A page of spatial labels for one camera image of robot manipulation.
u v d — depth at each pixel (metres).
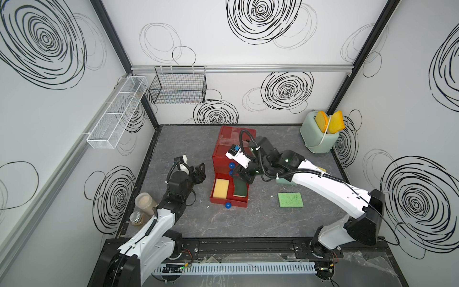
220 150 0.81
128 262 0.41
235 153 0.61
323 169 0.99
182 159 0.72
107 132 0.72
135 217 0.73
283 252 0.74
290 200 0.87
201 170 0.75
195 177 0.74
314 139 0.94
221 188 0.90
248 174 0.62
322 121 0.94
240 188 0.89
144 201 0.77
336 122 0.96
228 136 0.86
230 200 0.85
